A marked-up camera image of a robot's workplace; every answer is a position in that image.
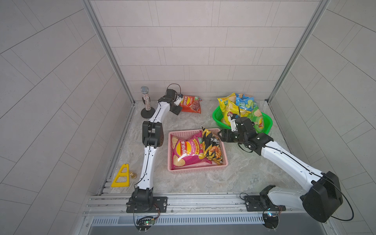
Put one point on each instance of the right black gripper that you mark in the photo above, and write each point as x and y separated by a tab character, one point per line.
227	132

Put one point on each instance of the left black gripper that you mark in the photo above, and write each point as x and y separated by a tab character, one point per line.
176	110

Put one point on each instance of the red Lay's chip bag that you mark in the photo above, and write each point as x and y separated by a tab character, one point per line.
191	104

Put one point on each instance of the green Lay's chip bag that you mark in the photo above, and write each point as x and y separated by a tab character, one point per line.
256	117

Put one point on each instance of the yellow lay's chip bag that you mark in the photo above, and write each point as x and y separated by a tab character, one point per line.
233	115
228	104

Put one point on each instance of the light blue Lay's chip bag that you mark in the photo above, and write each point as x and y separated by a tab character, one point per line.
248	103

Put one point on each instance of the green plastic basket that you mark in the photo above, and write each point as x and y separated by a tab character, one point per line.
218	116

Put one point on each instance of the black yellow chip bag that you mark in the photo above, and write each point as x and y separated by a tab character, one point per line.
210	146

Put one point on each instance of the pink Lay's chip bag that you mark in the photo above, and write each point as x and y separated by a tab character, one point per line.
187	152

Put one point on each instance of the yellow Lay's chip bag front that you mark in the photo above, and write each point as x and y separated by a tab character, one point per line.
228	104

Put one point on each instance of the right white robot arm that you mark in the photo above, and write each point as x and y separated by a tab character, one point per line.
321	195

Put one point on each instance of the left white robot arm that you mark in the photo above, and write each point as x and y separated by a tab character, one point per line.
152	138

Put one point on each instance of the pink plastic basket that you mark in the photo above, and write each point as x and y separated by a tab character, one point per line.
186	135

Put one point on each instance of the small brass knob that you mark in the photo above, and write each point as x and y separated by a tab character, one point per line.
133	175

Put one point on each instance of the right circuit board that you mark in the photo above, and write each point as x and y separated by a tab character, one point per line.
271	220

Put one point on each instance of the circuit board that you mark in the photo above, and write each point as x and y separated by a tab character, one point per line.
271	220
145	223

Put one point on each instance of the yellow triangular stand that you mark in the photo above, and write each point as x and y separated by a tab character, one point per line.
122	178

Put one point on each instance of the left circuit board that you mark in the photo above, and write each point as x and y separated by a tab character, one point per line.
145	223

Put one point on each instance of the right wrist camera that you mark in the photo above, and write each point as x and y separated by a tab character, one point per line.
233	124

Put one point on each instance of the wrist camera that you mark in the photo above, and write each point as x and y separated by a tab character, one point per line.
233	124
172	97

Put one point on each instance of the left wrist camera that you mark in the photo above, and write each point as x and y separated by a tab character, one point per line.
172	97

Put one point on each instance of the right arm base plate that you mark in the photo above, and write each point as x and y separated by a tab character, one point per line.
261	202

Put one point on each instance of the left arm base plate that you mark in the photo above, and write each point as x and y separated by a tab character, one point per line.
143	201

